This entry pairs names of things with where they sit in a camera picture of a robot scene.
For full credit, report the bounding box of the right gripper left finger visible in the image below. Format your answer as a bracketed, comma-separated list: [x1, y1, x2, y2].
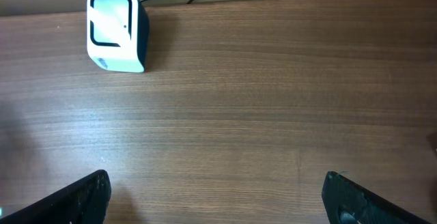
[1, 169, 111, 224]

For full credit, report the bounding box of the white barcode scanner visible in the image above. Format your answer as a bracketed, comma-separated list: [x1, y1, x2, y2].
[86, 0, 150, 73]

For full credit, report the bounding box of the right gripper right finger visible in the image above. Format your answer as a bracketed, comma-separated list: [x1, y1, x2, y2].
[322, 171, 429, 224]

